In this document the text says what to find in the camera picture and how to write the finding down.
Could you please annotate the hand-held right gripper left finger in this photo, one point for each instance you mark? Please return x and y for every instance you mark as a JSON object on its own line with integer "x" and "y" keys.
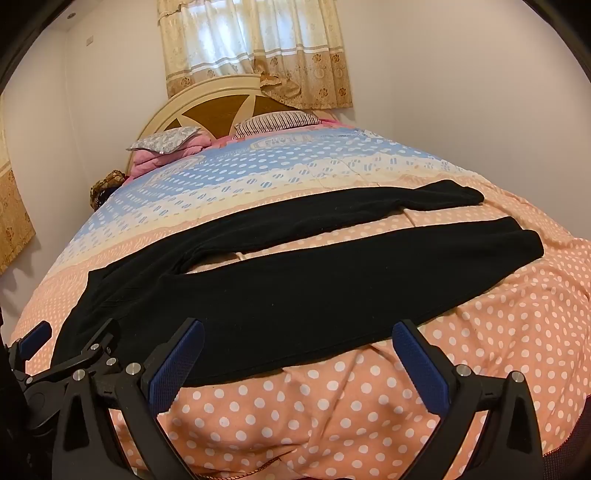
{"x": 178, "y": 367}

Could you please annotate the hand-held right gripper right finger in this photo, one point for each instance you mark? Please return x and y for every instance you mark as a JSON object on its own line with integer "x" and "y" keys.
{"x": 421, "y": 369}

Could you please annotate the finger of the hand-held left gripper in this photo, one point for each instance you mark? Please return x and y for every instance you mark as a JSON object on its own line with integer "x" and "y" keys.
{"x": 94, "y": 347}
{"x": 38, "y": 334}

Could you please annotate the black pants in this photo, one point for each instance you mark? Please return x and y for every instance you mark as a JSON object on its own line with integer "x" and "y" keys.
{"x": 300, "y": 300}

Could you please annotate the polka dot blanket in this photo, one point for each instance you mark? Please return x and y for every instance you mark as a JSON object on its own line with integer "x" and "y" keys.
{"x": 332, "y": 415}

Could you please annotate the beige floral window curtain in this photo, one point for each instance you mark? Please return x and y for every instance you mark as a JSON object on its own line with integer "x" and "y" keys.
{"x": 258, "y": 50}
{"x": 14, "y": 207}

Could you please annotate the brown patterned bag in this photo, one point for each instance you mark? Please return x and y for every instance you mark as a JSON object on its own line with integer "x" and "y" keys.
{"x": 106, "y": 184}

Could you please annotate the dark red bed base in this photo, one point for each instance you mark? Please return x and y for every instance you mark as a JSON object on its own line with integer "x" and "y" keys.
{"x": 572, "y": 447}

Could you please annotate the pink quilt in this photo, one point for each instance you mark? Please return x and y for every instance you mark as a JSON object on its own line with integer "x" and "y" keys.
{"x": 161, "y": 159}

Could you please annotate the grey floral pillow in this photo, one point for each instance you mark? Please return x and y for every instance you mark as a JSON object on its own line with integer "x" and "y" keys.
{"x": 166, "y": 138}

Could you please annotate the cream wooden headboard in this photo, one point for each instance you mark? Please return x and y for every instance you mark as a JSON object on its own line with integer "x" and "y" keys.
{"x": 207, "y": 108}

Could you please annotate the striped pillow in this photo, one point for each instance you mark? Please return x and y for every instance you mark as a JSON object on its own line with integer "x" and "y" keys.
{"x": 272, "y": 122}

